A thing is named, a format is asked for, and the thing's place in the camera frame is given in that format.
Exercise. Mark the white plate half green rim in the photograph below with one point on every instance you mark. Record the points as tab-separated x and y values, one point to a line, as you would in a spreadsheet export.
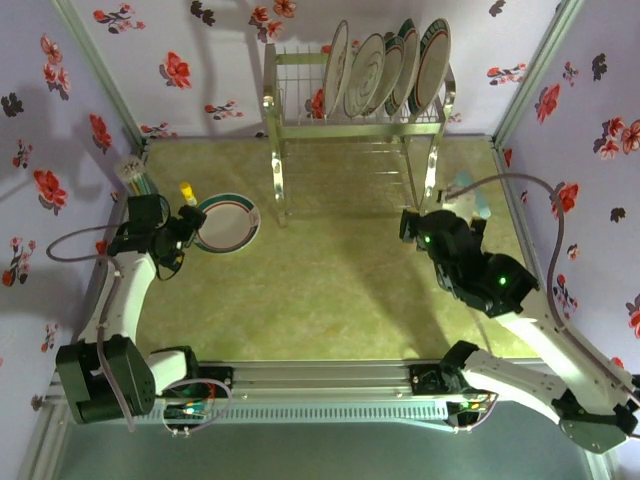
227	225

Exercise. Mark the white plate green lettered rim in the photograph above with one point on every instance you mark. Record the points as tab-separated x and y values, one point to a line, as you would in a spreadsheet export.
432	65

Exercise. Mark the white plate green red rings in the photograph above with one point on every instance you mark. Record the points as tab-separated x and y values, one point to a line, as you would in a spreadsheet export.
395	75

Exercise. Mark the white plate grey quatrefoil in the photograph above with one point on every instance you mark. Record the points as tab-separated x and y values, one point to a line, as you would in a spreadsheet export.
367	75

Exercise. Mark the white plate dark green rim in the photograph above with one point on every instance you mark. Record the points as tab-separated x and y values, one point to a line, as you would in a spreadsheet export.
411	55

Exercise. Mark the white plate red characters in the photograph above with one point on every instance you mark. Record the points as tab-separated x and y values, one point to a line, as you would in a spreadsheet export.
336	65

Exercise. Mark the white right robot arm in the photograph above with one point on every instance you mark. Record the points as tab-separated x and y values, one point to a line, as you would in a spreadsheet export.
540	340

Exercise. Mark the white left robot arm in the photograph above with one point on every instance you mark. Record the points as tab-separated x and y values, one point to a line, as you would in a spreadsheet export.
125	290

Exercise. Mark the yellow glue stick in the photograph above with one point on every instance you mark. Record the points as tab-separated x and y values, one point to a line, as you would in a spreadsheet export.
187	192

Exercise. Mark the blue and cream stapler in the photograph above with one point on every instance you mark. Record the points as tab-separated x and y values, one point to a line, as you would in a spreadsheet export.
482	205

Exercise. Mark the cup of coloured sticks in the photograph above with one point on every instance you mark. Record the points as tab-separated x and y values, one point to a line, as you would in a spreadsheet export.
131	172

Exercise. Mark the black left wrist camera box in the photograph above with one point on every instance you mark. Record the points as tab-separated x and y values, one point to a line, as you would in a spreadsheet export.
147	215

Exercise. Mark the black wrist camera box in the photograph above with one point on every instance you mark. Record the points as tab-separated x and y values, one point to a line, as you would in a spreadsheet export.
447	230
147	215

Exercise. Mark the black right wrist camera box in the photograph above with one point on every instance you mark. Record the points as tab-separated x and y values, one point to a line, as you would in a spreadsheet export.
447	230

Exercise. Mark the aluminium table side rail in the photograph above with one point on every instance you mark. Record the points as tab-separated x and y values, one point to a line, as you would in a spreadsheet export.
504	165
89	320

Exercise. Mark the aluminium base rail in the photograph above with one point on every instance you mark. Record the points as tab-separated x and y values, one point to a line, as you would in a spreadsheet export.
325	377

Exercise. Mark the aluminium frame post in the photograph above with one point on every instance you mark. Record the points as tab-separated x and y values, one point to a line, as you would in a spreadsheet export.
542	60
97	60

